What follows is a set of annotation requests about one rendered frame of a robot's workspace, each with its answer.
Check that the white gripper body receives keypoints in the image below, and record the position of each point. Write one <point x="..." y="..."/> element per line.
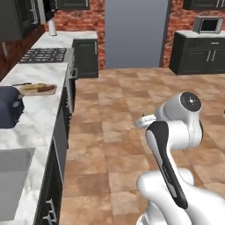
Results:
<point x="145" y="120"/>

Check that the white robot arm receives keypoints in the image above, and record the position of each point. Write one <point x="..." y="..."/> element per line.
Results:
<point x="190" y="129"/>

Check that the grey fridge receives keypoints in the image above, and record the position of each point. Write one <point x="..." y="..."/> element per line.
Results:
<point x="136" y="33"/>

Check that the dark under-counter cupboards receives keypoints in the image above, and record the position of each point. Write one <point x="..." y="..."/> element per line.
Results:
<point x="57" y="146"/>

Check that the brown sausage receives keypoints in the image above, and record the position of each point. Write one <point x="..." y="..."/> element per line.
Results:
<point x="47" y="88"/>

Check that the wooden cutting board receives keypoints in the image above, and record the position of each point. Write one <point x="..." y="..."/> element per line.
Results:
<point x="35" y="91"/>

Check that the silver oven front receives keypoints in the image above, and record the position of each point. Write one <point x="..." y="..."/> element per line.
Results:
<point x="70" y="88"/>

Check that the dark base cupboard run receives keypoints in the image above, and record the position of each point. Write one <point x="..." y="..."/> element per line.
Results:
<point x="199" y="57"/>

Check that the dark corner base cupboard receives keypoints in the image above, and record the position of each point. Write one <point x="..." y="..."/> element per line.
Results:
<point x="85" y="58"/>

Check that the silver microwave oven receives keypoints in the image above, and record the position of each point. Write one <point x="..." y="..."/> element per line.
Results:
<point x="208" y="25"/>

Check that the yellow bread loaf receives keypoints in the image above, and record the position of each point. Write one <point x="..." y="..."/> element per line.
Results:
<point x="33" y="86"/>

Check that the black gas hob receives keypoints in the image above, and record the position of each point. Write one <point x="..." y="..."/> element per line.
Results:
<point x="44" y="55"/>

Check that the white paper towel roll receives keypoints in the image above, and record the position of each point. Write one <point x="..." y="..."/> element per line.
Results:
<point x="52" y="27"/>

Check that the dark blue toaster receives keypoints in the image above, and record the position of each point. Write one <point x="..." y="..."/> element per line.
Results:
<point x="9" y="107"/>

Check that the grey sink basin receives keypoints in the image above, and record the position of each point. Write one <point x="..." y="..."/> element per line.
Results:
<point x="13" y="178"/>

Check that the dark wall cupboard run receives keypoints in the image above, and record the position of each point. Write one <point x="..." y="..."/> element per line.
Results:
<point x="205" y="4"/>

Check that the dark glass wall cupboards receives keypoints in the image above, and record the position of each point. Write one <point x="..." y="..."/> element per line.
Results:
<point x="17" y="17"/>

